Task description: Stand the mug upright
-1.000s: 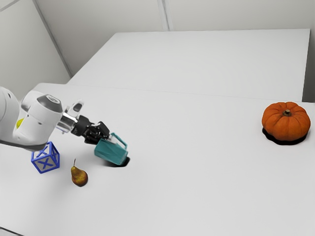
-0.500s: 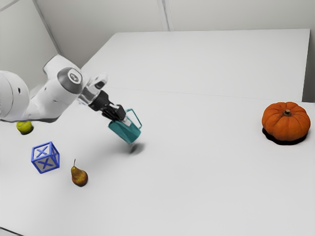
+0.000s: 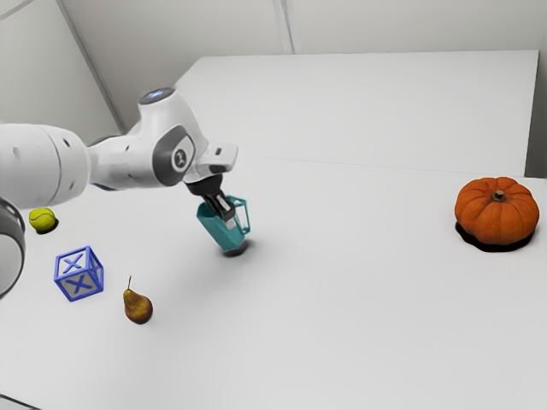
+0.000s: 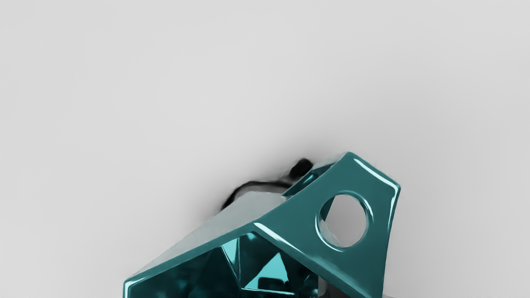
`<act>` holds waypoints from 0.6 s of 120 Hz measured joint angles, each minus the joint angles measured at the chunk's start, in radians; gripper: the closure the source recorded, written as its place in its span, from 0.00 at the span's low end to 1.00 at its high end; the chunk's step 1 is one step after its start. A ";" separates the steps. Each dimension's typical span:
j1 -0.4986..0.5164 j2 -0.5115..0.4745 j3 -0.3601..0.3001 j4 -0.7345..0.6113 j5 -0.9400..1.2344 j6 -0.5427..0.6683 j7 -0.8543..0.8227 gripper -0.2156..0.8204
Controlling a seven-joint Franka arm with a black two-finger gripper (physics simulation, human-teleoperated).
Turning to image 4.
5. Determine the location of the teal faceted mug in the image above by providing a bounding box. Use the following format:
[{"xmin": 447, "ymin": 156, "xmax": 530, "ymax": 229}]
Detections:
[{"xmin": 123, "ymin": 151, "xmax": 401, "ymax": 298}]

